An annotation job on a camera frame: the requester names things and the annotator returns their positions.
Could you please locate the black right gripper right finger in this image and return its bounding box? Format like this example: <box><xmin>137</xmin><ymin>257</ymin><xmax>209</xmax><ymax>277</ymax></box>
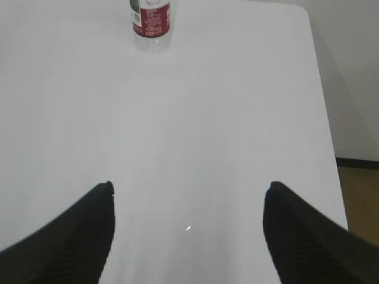
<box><xmin>262</xmin><ymin>182</ymin><xmax>378</xmax><ymax>283</ymax></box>

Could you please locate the black wall baseboard strip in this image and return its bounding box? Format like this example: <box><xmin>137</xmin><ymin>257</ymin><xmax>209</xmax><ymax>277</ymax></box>
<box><xmin>336</xmin><ymin>157</ymin><xmax>379</xmax><ymax>170</ymax></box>

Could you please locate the clear plastic water bottle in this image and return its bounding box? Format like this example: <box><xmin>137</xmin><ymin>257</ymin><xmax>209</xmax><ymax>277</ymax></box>
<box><xmin>129</xmin><ymin>0</ymin><xmax>171</xmax><ymax>54</ymax></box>

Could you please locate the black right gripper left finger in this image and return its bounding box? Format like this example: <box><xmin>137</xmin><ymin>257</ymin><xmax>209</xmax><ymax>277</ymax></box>
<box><xmin>1</xmin><ymin>181</ymin><xmax>115</xmax><ymax>283</ymax></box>

